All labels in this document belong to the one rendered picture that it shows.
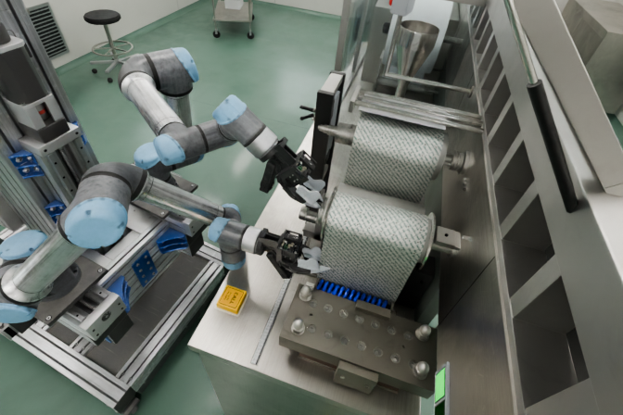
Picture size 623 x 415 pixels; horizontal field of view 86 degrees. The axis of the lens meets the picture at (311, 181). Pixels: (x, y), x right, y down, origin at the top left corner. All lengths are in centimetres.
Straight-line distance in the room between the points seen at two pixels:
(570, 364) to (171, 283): 178
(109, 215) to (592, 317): 85
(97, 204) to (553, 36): 85
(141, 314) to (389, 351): 136
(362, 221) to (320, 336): 33
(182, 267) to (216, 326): 100
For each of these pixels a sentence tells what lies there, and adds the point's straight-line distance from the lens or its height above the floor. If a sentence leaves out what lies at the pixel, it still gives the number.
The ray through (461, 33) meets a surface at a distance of 164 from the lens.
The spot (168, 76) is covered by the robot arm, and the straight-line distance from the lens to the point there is 118.
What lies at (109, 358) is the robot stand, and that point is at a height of 21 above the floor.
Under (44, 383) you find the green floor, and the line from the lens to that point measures 228.
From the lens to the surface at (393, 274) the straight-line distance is 93.
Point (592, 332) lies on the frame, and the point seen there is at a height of 160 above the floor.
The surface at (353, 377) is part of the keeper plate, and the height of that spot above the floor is 100.
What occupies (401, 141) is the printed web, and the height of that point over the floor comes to 139.
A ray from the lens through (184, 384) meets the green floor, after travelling 203.
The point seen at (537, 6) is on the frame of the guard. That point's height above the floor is 184.
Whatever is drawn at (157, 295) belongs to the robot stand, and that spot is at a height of 21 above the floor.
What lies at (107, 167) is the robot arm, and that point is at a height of 133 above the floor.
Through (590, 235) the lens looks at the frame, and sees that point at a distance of 49.
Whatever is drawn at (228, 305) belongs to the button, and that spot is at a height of 92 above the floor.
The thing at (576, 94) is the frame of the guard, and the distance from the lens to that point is 45.
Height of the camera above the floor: 192
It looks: 43 degrees down
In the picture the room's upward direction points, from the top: 6 degrees clockwise
